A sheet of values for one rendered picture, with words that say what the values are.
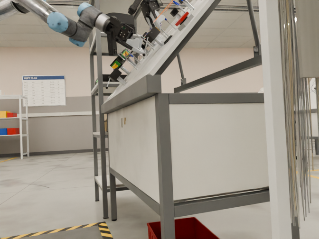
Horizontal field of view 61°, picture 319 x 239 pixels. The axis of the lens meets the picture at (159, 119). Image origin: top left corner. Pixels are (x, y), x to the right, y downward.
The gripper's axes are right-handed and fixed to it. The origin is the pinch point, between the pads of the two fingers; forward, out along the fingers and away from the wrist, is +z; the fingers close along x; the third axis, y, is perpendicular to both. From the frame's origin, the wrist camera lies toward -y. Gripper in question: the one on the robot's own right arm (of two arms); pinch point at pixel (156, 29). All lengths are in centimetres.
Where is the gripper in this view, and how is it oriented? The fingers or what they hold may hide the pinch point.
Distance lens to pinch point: 135.7
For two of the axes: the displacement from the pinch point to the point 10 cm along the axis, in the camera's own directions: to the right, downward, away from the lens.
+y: 8.1, -4.4, 3.8
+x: -3.8, 1.0, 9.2
